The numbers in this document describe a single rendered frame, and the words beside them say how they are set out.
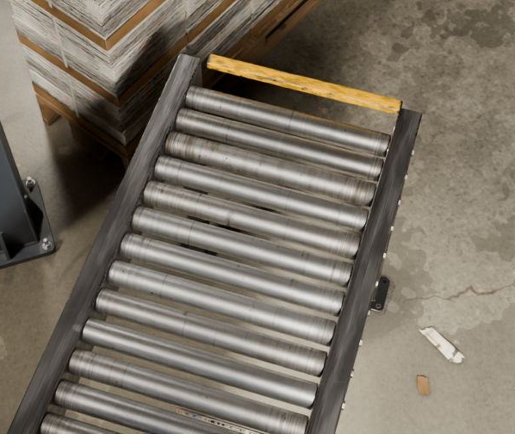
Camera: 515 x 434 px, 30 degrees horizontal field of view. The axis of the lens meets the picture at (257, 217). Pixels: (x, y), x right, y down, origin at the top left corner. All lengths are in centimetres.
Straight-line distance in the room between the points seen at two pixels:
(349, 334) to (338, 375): 8
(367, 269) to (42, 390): 65
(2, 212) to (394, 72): 134
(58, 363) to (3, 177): 86
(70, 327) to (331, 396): 50
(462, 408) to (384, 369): 23
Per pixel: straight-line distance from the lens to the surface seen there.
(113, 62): 251
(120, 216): 195
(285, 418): 176
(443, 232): 290
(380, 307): 275
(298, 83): 211
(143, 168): 201
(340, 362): 181
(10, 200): 267
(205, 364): 180
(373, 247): 192
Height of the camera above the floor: 246
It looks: 59 degrees down
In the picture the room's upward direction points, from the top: 1 degrees clockwise
